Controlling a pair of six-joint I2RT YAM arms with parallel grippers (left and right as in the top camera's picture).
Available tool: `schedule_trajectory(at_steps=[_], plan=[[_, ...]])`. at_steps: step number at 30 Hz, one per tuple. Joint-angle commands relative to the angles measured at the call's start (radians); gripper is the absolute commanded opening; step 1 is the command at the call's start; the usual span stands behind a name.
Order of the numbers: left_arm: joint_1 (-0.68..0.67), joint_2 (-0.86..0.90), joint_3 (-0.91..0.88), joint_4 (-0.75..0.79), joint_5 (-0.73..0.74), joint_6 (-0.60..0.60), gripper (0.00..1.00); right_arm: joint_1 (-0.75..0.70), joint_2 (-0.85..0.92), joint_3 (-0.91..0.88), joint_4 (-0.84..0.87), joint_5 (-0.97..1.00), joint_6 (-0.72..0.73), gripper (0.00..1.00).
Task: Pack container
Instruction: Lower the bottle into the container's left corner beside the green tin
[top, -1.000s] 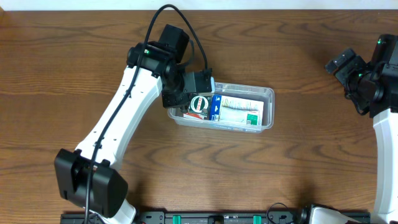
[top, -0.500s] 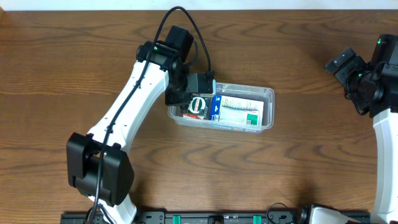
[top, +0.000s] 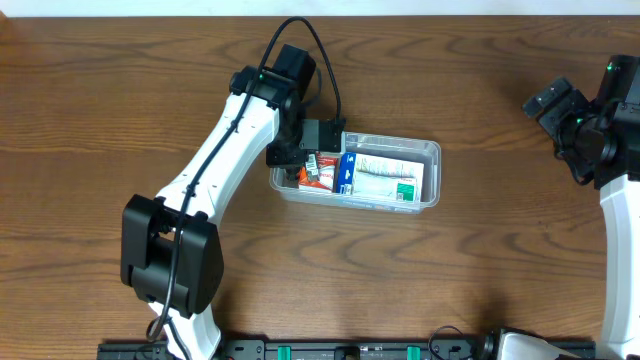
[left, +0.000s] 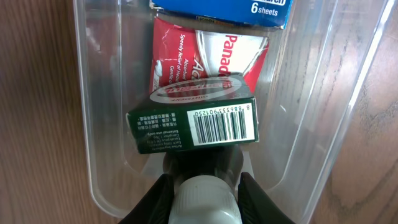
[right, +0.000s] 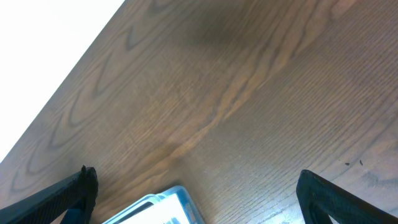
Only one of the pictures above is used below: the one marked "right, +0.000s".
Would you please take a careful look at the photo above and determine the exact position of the clear plastic container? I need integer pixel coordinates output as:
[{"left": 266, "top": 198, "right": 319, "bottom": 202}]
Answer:
[{"left": 105, "top": 185, "right": 205, "bottom": 224}]

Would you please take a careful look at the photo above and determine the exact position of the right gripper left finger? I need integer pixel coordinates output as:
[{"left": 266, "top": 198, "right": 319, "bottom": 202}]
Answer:
[{"left": 1, "top": 166, "right": 99, "bottom": 223}]

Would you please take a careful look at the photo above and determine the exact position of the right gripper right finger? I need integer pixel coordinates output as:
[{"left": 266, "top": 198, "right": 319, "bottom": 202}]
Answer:
[{"left": 296, "top": 169, "right": 397, "bottom": 224}]

